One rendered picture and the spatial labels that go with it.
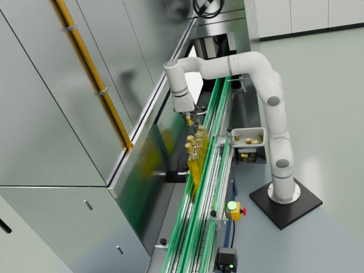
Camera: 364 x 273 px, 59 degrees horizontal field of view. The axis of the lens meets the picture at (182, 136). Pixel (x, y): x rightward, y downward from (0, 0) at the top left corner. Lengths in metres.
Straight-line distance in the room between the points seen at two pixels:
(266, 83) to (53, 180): 0.98
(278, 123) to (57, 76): 1.04
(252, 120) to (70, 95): 2.09
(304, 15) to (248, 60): 4.03
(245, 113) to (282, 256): 1.43
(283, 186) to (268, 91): 0.68
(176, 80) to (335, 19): 4.23
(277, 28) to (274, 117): 3.96
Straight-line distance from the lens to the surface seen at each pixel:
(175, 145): 1.81
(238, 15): 2.48
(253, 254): 1.88
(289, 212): 1.98
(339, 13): 5.50
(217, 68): 1.46
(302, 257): 1.86
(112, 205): 1.35
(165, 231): 1.69
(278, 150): 1.71
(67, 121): 1.09
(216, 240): 1.60
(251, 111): 2.88
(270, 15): 5.42
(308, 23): 5.49
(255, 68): 1.46
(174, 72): 1.50
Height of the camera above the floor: 2.37
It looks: 37 degrees down
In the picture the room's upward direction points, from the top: 19 degrees counter-clockwise
